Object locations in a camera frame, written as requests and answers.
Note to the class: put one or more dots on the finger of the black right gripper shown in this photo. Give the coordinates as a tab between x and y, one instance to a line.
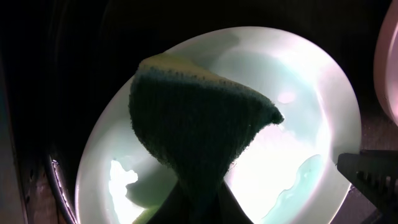
374	174

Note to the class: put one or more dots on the mint plate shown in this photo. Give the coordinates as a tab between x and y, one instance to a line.
287	175

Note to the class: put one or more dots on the white pinkish plate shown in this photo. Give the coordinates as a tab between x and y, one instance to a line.
385	63

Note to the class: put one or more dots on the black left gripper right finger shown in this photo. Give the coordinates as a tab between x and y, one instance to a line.
227	208

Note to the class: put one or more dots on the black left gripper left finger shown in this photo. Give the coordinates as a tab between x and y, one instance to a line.
173	210

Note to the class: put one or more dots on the green scrub sponge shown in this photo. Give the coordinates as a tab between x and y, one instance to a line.
196	123

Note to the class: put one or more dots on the black round tray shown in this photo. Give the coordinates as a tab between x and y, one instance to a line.
62	62

